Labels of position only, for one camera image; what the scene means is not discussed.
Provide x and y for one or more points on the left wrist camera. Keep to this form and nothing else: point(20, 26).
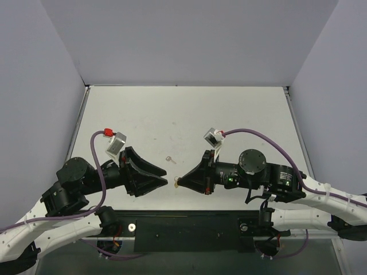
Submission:
point(115, 145)

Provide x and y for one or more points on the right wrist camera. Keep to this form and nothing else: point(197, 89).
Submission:
point(215, 138)

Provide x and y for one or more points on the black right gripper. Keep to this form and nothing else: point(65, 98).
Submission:
point(208, 172)

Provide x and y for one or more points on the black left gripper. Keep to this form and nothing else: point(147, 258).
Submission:
point(127, 172)

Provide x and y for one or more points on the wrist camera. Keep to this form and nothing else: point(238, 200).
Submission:
point(215, 138)
point(115, 145)

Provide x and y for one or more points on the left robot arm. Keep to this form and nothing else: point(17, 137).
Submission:
point(73, 208)

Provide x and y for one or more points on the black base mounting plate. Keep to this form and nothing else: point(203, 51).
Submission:
point(195, 230)

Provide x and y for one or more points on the loose silver key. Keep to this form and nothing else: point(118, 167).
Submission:
point(169, 159)

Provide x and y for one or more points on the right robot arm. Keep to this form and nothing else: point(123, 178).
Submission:
point(291, 199)

